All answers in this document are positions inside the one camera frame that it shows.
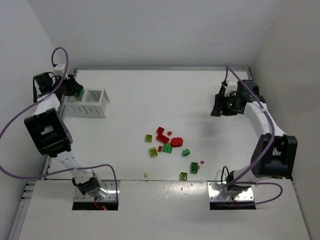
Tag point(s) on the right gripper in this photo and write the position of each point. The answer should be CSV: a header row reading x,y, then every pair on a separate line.
x,y
222,105

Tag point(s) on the green square lego brick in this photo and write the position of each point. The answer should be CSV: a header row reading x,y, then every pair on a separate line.
x,y
167,149

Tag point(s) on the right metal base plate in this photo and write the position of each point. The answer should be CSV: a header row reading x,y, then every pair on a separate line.
x,y
219,194

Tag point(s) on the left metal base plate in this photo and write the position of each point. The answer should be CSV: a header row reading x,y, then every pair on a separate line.
x,y
106,194

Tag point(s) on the lime lego brick lower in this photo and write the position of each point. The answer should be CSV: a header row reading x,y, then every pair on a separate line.
x,y
153,152

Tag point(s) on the small dark green lego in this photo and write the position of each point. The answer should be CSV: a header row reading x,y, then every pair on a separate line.
x,y
185,152

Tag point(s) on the green lego plate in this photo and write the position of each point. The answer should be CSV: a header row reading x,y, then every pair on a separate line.
x,y
80,94

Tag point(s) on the red oval lego piece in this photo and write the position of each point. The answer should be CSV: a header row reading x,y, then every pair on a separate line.
x,y
176,142

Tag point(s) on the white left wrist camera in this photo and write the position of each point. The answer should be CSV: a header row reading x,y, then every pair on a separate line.
x,y
60,69

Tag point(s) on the red long lego brick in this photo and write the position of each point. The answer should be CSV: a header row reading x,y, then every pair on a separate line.
x,y
162,138

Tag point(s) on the metal base plate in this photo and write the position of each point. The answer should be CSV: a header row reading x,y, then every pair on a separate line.
x,y
106,194
219,194

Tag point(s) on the green lego brick with red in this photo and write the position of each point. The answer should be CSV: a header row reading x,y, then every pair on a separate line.
x,y
194,167

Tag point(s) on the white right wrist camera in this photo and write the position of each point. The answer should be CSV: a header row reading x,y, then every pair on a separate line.
x,y
230,87

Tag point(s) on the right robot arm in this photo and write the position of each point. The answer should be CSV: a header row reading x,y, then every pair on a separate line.
x,y
275,151

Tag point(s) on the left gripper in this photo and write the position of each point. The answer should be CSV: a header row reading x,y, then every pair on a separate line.
x,y
74,86

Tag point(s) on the lime lego brick upper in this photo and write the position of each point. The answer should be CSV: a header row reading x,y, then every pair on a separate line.
x,y
148,138

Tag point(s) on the white two-compartment container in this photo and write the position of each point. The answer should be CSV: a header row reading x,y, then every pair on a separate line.
x,y
93,104

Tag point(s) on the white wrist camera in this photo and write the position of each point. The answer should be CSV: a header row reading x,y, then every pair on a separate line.
x,y
60,69
230,87

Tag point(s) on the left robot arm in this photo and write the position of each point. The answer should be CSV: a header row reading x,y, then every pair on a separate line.
x,y
52,137

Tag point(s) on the lime lego brick front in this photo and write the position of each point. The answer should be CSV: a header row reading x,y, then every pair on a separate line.
x,y
183,176

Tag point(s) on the lime lego brick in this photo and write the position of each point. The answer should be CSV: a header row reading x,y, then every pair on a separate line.
x,y
183,176
153,152
148,138

